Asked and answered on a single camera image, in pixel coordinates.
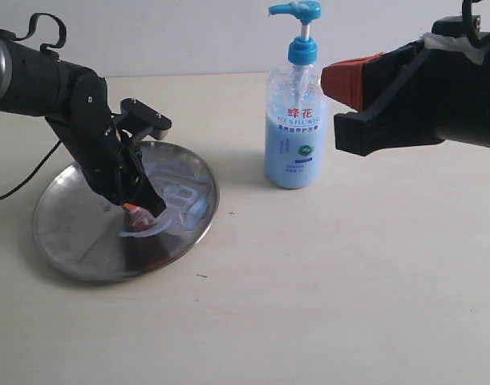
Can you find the black second robot arm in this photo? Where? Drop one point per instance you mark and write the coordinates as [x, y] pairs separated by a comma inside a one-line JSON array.
[[34, 82]]

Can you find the blue pump lotion bottle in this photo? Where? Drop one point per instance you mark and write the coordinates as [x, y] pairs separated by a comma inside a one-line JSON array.
[[297, 113]]

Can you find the round stainless steel plate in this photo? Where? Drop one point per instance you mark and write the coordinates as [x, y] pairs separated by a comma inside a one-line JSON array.
[[77, 231]]

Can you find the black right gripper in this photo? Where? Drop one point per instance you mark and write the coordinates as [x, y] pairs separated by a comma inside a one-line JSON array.
[[387, 104]]

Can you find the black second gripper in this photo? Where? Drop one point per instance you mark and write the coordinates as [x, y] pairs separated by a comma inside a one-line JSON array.
[[111, 167]]

